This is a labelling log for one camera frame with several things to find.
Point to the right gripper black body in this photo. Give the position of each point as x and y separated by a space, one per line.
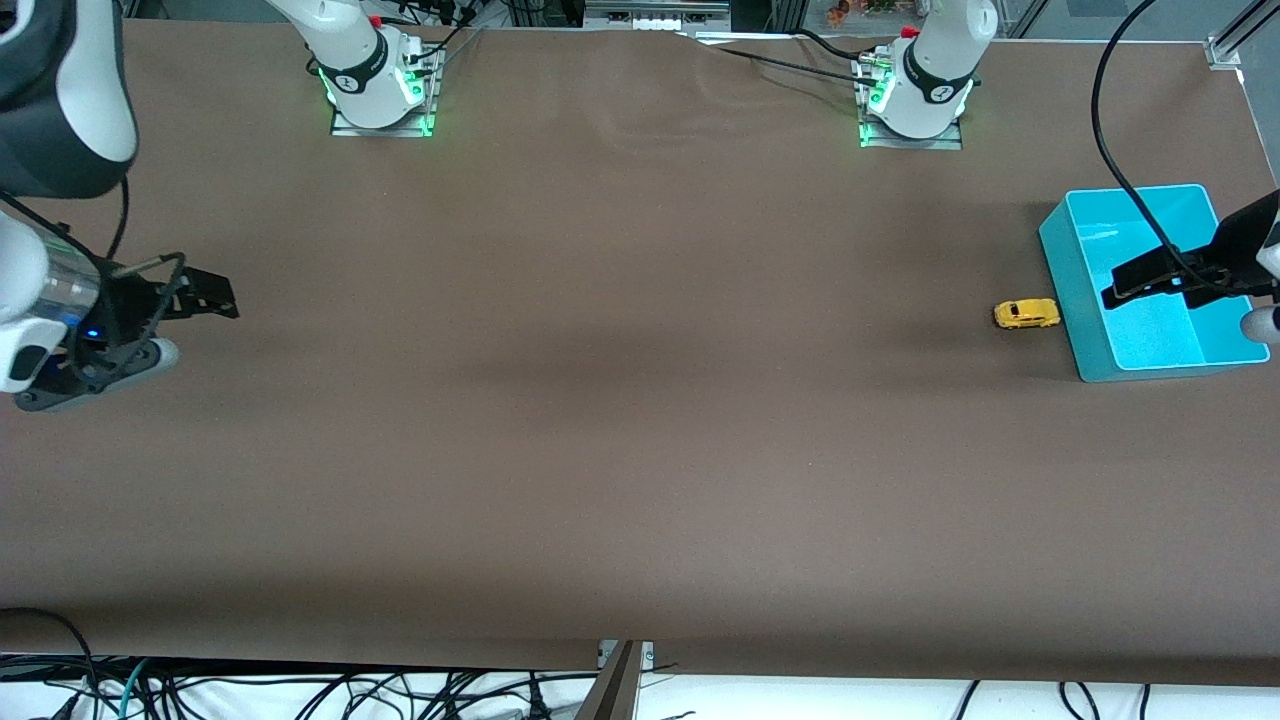
128 304

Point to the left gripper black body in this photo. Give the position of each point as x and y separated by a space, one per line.
1237 249

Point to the yellow beetle toy car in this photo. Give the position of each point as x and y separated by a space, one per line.
1025 314

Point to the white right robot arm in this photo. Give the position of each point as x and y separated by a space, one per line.
90 100

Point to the turquoise plastic bin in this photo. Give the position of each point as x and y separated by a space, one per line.
1150 345

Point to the orange background objects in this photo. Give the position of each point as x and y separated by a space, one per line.
850 8

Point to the brown table cover sheet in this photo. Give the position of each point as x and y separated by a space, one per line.
640 450

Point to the white background device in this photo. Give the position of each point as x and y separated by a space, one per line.
655 12

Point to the dark beam under table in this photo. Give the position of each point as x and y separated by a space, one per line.
612 690

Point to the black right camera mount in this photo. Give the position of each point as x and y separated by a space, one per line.
70 390

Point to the metal corner bracket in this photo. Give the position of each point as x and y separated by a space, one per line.
1222 50

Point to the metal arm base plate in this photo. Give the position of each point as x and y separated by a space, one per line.
950 140
345 127

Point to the aluminium frame profile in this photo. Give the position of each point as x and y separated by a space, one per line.
788 15

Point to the metal table edge bracket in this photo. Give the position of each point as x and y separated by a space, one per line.
648 655

